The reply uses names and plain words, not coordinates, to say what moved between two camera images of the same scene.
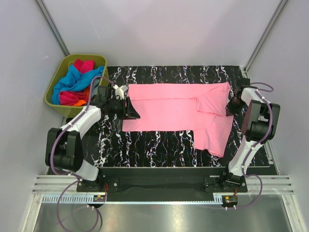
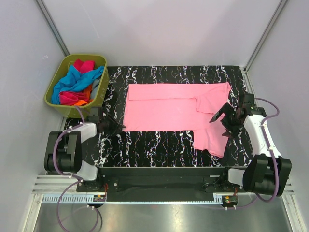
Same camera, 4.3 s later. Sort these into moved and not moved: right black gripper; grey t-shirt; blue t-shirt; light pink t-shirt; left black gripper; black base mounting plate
Moved: left black gripper; right black gripper
Not moved: light pink t-shirt; black base mounting plate; blue t-shirt; grey t-shirt
